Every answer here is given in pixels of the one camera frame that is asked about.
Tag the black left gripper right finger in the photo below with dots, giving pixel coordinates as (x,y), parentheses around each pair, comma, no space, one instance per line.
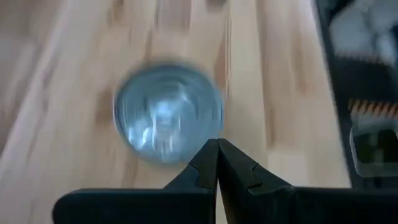
(295,207)

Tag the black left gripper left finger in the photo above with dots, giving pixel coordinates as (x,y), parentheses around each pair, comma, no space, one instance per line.
(149,207)

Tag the translucent rounded plastic piece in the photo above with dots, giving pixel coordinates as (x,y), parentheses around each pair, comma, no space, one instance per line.
(373,149)

